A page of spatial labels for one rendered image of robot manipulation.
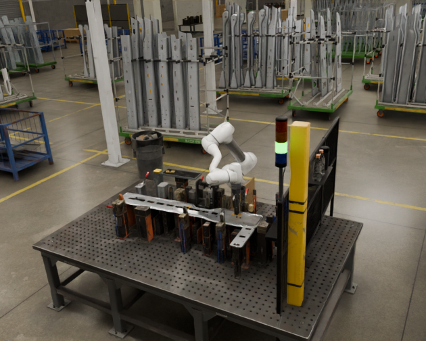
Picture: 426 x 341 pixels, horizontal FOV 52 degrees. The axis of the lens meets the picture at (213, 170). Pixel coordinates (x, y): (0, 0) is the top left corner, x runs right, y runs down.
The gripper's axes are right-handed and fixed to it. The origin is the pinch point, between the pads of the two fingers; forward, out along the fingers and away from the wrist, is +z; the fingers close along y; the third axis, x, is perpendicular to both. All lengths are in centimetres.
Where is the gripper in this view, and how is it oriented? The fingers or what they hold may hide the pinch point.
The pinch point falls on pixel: (236, 210)
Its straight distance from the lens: 363.8
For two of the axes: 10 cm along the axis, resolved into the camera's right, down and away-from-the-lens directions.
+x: 9.1, 1.2, -4.1
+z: 0.5, 9.2, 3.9
